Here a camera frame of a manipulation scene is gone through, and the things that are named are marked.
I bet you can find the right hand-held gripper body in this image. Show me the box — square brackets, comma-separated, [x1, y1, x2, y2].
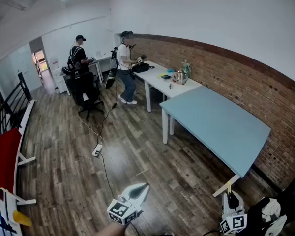
[220, 209, 248, 236]

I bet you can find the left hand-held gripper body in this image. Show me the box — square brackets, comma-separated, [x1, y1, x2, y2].
[106, 195, 143, 226]

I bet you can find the person's left forearm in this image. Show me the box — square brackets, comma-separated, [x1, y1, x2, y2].
[95, 222, 129, 236]

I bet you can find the white garment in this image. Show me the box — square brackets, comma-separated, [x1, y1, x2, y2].
[260, 197, 288, 236]

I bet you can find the white power strip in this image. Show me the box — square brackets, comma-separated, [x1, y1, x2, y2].
[91, 144, 103, 157]

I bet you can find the black chair with clothes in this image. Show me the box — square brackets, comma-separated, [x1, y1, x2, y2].
[245, 167, 295, 236]

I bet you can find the light blue table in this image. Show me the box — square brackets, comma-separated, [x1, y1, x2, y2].
[159, 85, 272, 198]

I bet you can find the yellow plastic piece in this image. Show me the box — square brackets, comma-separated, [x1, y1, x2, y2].
[12, 210, 33, 227]

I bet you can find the black office chair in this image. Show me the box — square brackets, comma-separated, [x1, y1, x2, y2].
[65, 67, 105, 121]

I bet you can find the black green bag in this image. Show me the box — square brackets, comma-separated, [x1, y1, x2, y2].
[105, 69, 118, 90]

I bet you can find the long white table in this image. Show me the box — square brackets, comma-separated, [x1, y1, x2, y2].
[132, 60, 203, 113]

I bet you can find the red white bench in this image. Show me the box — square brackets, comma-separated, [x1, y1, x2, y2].
[0, 127, 37, 206]

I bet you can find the steel kettle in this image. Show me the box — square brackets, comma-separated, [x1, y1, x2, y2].
[173, 68, 189, 85]

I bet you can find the white water dispenser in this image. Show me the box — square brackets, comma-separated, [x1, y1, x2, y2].
[50, 55, 70, 95]

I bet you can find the green spray bottle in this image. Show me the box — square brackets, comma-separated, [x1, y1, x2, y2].
[181, 59, 192, 80]

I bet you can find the small white desk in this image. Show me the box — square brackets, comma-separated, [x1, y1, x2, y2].
[93, 53, 114, 83]

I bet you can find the black metal railing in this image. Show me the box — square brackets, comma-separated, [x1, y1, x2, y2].
[0, 72, 33, 152]

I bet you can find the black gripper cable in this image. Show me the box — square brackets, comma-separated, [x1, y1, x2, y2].
[130, 220, 141, 236]
[203, 227, 222, 236]

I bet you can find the black floor cable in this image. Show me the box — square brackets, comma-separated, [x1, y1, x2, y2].
[98, 152, 118, 199]
[96, 77, 118, 145]

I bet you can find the white floor cable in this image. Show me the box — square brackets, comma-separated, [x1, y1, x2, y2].
[78, 107, 103, 146]

